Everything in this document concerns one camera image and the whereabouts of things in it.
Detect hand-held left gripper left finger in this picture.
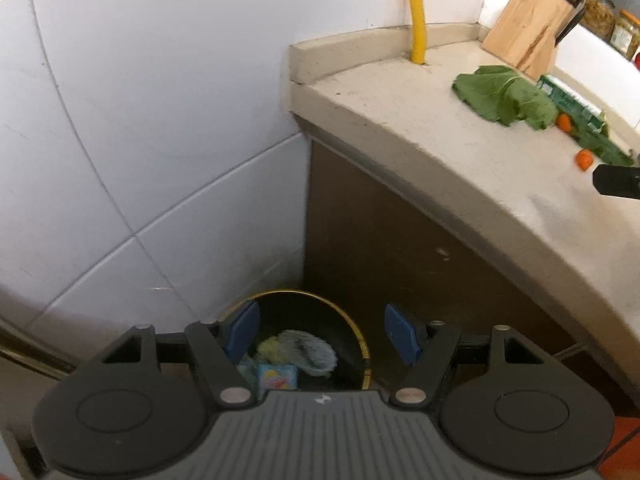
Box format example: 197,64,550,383
85,299,262,408

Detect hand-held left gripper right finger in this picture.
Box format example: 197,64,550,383
383,303,562,408

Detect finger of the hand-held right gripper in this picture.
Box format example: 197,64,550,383
592,162,640,198

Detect yellowish cabbage piece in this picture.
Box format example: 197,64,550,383
256,337,287,364

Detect black trash bin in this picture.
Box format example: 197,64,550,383
220,289,373,393

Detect red juice carton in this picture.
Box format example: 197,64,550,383
257,364,299,391

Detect white foam fruit net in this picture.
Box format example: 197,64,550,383
279,330,339,377

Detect dark green leaf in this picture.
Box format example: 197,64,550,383
497,80,559,132
452,64,523,125

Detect brown cabinet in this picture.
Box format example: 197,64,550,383
300,130,640,416

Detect white green milk carton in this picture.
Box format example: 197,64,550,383
537,74,637,167

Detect glass jar of green pickles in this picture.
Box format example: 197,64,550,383
609,9,640,58

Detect black kitchen scissors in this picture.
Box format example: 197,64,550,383
554,6,587,47

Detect wooden knife block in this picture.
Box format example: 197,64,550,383
481,0,575,81

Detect yellow pipe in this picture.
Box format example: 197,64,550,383
406,0,431,65

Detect grey metal door rail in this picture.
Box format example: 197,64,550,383
0,317,81,376

